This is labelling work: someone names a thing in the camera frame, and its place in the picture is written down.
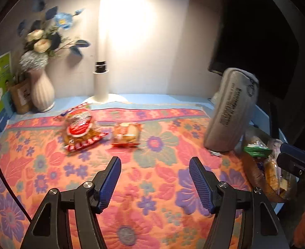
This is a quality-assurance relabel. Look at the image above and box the small red pastry packet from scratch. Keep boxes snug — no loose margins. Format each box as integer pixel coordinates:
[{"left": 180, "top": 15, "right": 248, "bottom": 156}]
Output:
[{"left": 112, "top": 122, "right": 143, "bottom": 148}]

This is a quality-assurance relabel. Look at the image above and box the clear green-edged rice cracker bag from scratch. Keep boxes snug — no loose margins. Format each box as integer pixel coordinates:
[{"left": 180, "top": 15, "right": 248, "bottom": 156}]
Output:
[{"left": 243, "top": 141, "right": 271, "bottom": 159}]

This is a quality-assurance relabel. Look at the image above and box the blue and white flower bouquet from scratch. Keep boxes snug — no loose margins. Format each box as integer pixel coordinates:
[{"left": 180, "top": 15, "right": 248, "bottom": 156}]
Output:
[{"left": 18, "top": 0, "right": 91, "bottom": 72}]

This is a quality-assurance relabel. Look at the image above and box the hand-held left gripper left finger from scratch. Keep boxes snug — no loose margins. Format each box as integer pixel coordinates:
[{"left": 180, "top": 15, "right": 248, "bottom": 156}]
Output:
[{"left": 20, "top": 156, "right": 122, "bottom": 249}]

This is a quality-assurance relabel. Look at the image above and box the wooden pen holder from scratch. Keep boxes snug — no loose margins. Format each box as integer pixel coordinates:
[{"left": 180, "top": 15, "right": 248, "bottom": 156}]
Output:
[{"left": 9, "top": 79, "right": 34, "bottom": 114}]

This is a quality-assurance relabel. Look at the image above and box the flowered orange table cloth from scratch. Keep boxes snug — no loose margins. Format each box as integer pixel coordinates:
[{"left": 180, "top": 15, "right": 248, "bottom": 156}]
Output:
[{"left": 0, "top": 104, "right": 257, "bottom": 249}]

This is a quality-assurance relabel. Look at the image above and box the white desk lamp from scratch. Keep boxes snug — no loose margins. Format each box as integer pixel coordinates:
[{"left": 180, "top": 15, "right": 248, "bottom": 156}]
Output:
[{"left": 82, "top": 0, "right": 129, "bottom": 104}]

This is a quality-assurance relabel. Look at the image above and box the bundle of pens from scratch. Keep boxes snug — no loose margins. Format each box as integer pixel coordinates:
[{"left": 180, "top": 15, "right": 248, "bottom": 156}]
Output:
[{"left": 12, "top": 70, "right": 26, "bottom": 84}]

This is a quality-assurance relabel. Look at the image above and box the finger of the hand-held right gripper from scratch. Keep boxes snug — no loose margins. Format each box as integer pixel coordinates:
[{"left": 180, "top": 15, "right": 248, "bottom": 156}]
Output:
[
  {"left": 279, "top": 143, "right": 305, "bottom": 163},
  {"left": 276, "top": 153, "right": 305, "bottom": 187}
]

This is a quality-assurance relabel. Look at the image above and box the white ribbed vase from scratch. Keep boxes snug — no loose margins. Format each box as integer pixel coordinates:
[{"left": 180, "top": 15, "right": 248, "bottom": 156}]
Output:
[{"left": 29, "top": 69, "right": 56, "bottom": 112}]

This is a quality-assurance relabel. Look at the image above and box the black monitor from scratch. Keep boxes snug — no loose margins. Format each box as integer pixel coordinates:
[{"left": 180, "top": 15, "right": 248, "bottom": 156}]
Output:
[{"left": 208, "top": 0, "right": 301, "bottom": 99}]

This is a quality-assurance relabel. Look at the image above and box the brown basket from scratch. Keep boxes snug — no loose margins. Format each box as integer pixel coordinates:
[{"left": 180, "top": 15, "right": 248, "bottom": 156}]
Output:
[{"left": 242, "top": 126, "right": 290, "bottom": 204}]

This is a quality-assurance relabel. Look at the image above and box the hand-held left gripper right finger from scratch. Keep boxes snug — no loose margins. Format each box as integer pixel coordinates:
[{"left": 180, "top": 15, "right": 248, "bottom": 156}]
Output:
[{"left": 189, "top": 156, "right": 289, "bottom": 249}]

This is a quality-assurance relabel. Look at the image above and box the light blue booklet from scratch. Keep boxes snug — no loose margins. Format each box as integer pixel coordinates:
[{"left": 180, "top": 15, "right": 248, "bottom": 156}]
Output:
[{"left": 1, "top": 89, "right": 15, "bottom": 121}]

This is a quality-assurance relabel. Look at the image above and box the grey pencil case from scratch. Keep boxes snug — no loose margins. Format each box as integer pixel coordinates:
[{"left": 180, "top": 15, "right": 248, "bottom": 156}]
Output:
[{"left": 203, "top": 67, "right": 259, "bottom": 152}]

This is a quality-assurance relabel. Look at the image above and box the black cable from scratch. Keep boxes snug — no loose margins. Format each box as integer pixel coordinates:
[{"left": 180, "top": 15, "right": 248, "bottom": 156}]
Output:
[{"left": 0, "top": 137, "right": 32, "bottom": 222}]

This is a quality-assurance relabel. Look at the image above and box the red label snack bag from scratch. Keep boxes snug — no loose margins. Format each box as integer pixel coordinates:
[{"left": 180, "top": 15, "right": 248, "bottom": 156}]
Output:
[{"left": 54, "top": 103, "right": 109, "bottom": 153}]

